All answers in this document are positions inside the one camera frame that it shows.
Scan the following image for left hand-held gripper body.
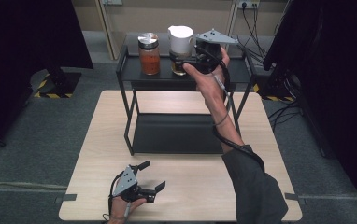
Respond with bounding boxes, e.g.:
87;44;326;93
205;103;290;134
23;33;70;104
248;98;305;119
111;164;156;203

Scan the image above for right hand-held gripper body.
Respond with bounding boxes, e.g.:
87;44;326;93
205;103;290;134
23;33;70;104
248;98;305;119
194;28;239;75

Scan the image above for glass bottle with white lid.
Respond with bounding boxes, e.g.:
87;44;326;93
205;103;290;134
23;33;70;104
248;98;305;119
167;25;197;77

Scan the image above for glass spice jar metal lid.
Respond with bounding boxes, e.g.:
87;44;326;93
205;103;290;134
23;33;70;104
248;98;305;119
137;32;162;76

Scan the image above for black metal two-tier rack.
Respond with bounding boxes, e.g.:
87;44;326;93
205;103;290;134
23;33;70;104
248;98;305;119
115;43;257;157

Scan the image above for person's right hand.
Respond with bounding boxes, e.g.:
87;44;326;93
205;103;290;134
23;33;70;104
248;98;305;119
182;46;231;105

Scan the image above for person's left hand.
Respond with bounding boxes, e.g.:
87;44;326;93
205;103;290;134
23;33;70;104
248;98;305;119
107;195;148;224

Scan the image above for grey floor tape piece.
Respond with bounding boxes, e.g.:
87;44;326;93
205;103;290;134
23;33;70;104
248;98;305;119
54;193;79;205
284;192;306;206

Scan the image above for black stand base striped tape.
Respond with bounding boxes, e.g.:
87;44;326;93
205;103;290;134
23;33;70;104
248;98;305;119
252;69;296;103
33;68;83;100

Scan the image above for black curtain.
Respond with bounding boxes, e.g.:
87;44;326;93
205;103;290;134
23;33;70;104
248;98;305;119
262;0;357;218
0;0;94;154

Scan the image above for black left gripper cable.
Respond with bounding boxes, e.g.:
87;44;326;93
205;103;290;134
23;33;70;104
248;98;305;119
102;172;126;222

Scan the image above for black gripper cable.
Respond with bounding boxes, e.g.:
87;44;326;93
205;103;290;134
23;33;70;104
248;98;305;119
102;172;126;222
211;55;266;173

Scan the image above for grey right gripper cable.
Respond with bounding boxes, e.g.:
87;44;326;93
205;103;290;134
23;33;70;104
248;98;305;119
213;74;231;127

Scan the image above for bundle of black floor cables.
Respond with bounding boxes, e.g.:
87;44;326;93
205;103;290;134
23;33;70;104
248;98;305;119
231;3;269;64

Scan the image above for white wall power socket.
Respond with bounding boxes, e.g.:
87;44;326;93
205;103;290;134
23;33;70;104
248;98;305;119
236;0;261;9

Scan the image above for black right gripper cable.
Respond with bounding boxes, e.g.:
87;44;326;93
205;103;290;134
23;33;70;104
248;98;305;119
211;55;266;173

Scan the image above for black cables beside curtain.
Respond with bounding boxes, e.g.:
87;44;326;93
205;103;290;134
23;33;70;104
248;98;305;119
268;97;303;133

